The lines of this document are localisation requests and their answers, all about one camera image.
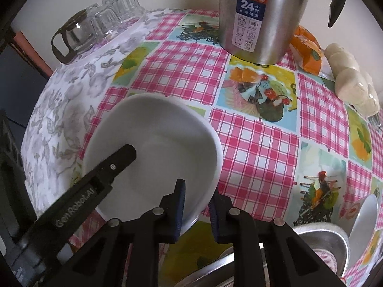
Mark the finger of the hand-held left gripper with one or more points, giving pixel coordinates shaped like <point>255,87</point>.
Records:
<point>98,185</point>

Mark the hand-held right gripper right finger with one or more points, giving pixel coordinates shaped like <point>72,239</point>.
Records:
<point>214,218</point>

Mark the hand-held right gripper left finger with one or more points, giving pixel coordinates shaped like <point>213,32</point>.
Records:
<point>181,209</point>

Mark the white square bowl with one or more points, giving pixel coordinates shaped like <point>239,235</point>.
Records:
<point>155,131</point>

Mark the large stainless steel plate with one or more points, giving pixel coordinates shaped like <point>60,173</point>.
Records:
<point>323,239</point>

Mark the white floral rimmed plate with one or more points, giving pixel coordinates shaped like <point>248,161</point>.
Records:
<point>327,260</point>

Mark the white bowl with red pattern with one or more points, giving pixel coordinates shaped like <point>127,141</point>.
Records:
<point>363,224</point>

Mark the pink checked tablecloth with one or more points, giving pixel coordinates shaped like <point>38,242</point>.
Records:
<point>263,143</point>

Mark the grey floral tablecloth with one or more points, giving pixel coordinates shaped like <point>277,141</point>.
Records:
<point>59,101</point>

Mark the clear glass cup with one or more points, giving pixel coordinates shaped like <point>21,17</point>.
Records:
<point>106,21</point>
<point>122,4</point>
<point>93,9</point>

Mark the orange snack packet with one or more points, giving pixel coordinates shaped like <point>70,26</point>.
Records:
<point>308,50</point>

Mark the bag of white steamed buns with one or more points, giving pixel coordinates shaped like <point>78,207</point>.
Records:
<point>347,74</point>

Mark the stainless steel thermos flask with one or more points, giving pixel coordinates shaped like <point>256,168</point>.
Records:
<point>278,21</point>

